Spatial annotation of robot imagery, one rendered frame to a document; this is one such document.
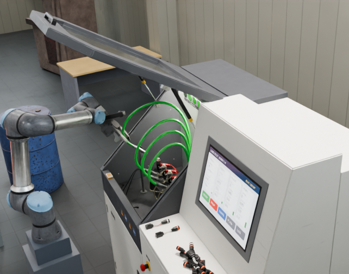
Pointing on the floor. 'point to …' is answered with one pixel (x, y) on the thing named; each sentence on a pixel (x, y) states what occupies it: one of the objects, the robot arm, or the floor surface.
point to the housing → (284, 111)
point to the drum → (36, 155)
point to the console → (282, 257)
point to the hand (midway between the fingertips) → (127, 138)
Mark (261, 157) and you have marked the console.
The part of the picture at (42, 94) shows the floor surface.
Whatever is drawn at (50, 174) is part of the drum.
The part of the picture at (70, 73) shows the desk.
